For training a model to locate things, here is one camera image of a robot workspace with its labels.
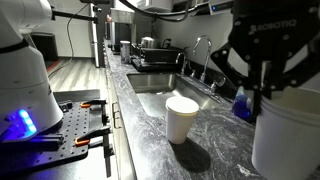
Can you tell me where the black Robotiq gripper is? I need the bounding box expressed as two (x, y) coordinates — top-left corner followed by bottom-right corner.
(210, 0), (320, 117)

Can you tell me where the large white container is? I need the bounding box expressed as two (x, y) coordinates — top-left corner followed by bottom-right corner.
(250, 87), (320, 180)

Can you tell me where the white cup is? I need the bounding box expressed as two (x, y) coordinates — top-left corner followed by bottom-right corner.
(165, 96), (200, 146)

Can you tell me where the blue sponge holder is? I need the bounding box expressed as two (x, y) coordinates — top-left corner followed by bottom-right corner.
(232, 85), (253, 120)

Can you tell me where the tall chrome gooseneck faucet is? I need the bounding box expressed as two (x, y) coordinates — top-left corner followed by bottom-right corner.
(191, 34), (228, 94)

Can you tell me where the small chrome side faucet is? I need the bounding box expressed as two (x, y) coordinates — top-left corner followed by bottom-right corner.
(175, 51), (188, 76)

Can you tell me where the stainless steel sink basin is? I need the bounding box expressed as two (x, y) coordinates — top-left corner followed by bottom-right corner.
(126, 72), (222, 118)

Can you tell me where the black dish rack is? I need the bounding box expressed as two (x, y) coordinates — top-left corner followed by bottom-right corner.
(130, 42), (185, 73)

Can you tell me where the silver metal pot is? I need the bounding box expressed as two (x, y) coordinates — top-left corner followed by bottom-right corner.
(140, 36), (162, 50)

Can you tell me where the silver metal canister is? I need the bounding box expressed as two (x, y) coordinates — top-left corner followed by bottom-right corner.
(119, 40), (132, 65)

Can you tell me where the black and silver appliance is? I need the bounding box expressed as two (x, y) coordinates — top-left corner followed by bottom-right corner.
(109, 8), (135, 54)

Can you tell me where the black perforated breadboard plate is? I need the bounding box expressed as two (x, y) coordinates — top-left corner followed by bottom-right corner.
(0, 99), (113, 175)

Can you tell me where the black metal bar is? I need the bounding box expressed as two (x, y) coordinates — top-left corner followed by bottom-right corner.
(0, 133), (65, 153)

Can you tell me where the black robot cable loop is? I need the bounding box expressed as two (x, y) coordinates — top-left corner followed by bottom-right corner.
(118, 0), (202, 23)

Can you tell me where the metal cabinet handle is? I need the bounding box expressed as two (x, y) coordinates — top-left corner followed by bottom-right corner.
(111, 101), (123, 130)

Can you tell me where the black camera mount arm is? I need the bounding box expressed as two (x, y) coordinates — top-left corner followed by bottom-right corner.
(50, 3), (112, 69)

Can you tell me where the black clamp with orange handle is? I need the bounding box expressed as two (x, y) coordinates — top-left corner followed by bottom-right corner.
(74, 124), (115, 179)
(79, 98), (111, 125)

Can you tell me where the black stereo camera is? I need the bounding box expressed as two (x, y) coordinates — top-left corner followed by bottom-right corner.
(79, 0), (112, 5)

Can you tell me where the thin black camera cable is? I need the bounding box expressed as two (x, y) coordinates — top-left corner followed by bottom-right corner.
(47, 3), (90, 79)

